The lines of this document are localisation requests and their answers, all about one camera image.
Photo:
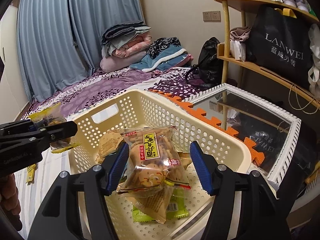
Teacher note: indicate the white framed mirror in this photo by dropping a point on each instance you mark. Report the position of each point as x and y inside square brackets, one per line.
[250, 120]

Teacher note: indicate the black leather bag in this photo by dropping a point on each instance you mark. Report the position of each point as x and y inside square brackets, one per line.
[207, 62]

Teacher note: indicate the curved wooden shelf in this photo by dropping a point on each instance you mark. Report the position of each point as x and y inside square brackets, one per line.
[262, 67]

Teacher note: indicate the small yellow sachet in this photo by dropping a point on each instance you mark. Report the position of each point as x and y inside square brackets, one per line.
[30, 175]

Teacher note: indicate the grey striped cloth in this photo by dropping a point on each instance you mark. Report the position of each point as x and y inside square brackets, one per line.
[42, 192]

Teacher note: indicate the person's left hand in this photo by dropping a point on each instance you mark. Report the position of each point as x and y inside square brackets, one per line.
[10, 192]

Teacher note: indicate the white wardrobe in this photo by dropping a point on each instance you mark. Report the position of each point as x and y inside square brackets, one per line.
[12, 80]

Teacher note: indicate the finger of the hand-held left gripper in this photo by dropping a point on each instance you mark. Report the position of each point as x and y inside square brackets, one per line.
[15, 128]
[60, 130]

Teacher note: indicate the brown snack packet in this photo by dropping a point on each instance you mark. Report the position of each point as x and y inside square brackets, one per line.
[108, 142]

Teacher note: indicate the lilac folded quilt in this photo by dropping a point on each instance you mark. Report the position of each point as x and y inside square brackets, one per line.
[117, 62]

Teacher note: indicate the clear cookie packet yellow edges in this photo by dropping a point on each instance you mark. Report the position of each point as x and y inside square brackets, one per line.
[46, 121]

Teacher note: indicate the white plastic bags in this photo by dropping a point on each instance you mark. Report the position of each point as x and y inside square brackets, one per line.
[315, 55]

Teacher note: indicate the blue fleece garment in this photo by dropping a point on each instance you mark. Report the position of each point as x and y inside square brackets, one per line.
[160, 61]

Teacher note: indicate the green snack packet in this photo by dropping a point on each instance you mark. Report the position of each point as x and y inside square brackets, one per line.
[155, 207]

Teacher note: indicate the black shopping bag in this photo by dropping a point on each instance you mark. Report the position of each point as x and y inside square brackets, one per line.
[280, 47]

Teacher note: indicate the purple floral bedsheet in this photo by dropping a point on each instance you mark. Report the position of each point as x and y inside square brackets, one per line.
[100, 87]

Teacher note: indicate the leopard print cloth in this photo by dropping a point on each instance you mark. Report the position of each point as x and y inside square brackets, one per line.
[162, 46]

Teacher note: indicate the cream perforated plastic basket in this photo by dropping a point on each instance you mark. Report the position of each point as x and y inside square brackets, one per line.
[160, 110]

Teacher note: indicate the grey folded blanket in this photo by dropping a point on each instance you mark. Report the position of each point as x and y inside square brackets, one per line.
[125, 31]

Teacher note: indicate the wall socket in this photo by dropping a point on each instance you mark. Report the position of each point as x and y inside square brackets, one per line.
[207, 16]
[215, 15]

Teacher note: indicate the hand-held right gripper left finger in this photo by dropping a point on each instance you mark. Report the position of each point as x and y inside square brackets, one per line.
[116, 170]

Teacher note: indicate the clear biscuit packet yellow label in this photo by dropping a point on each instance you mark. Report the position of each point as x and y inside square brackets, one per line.
[152, 160]

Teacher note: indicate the pink folded cloth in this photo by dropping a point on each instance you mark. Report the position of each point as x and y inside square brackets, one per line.
[240, 32]

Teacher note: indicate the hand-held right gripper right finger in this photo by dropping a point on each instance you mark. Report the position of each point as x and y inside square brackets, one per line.
[201, 170]

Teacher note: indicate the blue-grey curtain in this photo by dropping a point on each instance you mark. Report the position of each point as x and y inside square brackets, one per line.
[75, 30]

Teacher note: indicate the orange foam mat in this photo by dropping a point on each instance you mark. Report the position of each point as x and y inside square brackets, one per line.
[205, 113]

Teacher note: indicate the pink floral folded quilt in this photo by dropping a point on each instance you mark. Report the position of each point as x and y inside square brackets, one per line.
[135, 45]

